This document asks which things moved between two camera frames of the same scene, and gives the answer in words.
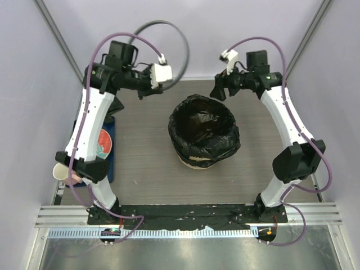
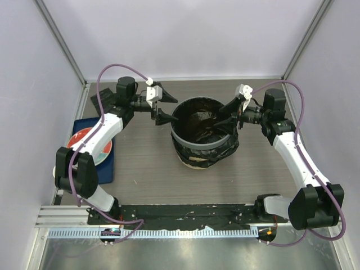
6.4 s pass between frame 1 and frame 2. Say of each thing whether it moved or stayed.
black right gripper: moved
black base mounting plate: stayed
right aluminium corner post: stayed
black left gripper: moved
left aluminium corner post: stayed
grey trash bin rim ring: moved
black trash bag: stayed
